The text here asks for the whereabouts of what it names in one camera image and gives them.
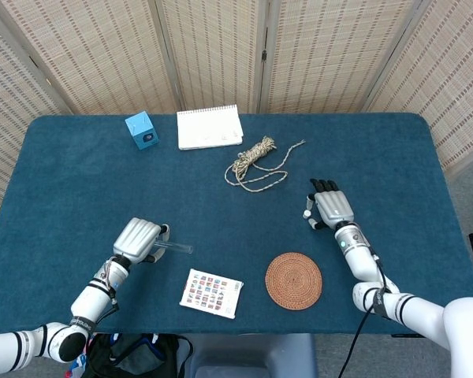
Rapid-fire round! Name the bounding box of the white spiral notebook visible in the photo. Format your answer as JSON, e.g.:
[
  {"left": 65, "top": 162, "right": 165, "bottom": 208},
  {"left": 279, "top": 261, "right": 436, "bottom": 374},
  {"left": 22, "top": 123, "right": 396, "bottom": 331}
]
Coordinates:
[{"left": 176, "top": 104, "right": 244, "bottom": 151}]

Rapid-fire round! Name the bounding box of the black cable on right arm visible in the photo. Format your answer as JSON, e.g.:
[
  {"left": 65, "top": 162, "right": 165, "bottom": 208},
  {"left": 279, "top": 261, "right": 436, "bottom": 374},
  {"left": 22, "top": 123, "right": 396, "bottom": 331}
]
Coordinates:
[{"left": 336, "top": 254, "right": 388, "bottom": 378}]

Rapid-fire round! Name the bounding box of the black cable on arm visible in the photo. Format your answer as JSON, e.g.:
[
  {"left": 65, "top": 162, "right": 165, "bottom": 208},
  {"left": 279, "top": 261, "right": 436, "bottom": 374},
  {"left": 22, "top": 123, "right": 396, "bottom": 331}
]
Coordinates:
[
  {"left": 89, "top": 289, "right": 121, "bottom": 328},
  {"left": 336, "top": 254, "right": 388, "bottom": 378}
]

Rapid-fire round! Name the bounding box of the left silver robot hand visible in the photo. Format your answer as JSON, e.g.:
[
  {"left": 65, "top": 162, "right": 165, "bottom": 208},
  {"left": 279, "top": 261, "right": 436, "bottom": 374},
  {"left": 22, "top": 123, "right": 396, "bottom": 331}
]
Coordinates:
[{"left": 113, "top": 217, "right": 170, "bottom": 265}]

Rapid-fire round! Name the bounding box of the picture card booklet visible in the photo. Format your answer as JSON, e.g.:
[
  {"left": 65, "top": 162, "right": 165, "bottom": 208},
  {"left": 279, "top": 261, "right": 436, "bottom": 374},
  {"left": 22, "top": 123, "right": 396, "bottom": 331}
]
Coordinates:
[{"left": 179, "top": 268, "right": 244, "bottom": 320}]

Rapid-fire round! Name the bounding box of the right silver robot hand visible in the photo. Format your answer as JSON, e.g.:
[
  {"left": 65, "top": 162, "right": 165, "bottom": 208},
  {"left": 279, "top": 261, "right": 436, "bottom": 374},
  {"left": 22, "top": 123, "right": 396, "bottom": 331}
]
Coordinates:
[{"left": 302, "top": 178, "right": 356, "bottom": 232}]

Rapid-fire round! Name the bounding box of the black bag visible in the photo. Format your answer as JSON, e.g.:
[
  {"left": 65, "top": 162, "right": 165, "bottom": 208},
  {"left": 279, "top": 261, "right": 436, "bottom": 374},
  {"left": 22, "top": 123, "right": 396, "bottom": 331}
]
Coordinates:
[{"left": 87, "top": 332, "right": 194, "bottom": 378}]

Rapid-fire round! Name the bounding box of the round woven rattan placemat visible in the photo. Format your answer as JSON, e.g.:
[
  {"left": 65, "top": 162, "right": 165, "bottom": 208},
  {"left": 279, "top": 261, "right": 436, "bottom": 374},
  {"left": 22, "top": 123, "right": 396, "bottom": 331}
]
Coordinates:
[{"left": 264, "top": 252, "right": 323, "bottom": 310}]

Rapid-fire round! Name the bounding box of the transparent glass test tube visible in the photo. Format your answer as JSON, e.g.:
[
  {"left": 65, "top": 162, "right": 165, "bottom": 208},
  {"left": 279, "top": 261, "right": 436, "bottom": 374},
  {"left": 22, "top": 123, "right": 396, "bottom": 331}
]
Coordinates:
[{"left": 153, "top": 240, "right": 193, "bottom": 255}]

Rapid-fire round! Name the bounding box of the coiled beige speckled rope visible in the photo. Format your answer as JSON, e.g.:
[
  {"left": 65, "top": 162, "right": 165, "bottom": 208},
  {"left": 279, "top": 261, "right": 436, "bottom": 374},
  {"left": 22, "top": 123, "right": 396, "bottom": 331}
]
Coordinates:
[{"left": 223, "top": 135, "right": 307, "bottom": 194}]

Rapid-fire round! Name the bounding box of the blue carpet table cover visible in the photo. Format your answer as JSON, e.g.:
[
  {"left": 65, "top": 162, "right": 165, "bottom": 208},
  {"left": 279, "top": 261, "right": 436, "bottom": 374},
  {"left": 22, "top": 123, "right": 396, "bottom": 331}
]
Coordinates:
[{"left": 0, "top": 113, "right": 473, "bottom": 335}]

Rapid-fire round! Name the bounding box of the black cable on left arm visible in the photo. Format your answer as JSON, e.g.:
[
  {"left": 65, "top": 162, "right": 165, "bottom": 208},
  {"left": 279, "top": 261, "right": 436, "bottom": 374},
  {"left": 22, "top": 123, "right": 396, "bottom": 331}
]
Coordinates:
[{"left": 89, "top": 289, "right": 121, "bottom": 328}]

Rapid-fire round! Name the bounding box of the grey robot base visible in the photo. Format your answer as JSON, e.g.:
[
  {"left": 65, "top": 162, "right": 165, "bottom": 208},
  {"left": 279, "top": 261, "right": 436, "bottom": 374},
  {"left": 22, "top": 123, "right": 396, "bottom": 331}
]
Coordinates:
[{"left": 188, "top": 333, "right": 318, "bottom": 378}]

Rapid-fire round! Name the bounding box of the woven bamboo folding screen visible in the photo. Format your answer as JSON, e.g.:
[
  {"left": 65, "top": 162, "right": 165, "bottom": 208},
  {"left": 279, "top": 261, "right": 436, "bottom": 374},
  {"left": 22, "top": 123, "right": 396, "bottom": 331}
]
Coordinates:
[{"left": 0, "top": 0, "right": 473, "bottom": 198}]

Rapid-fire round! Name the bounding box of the blue cube box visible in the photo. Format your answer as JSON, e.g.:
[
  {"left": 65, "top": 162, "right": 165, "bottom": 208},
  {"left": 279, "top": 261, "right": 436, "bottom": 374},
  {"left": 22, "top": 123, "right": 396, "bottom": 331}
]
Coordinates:
[{"left": 125, "top": 110, "right": 161, "bottom": 151}]

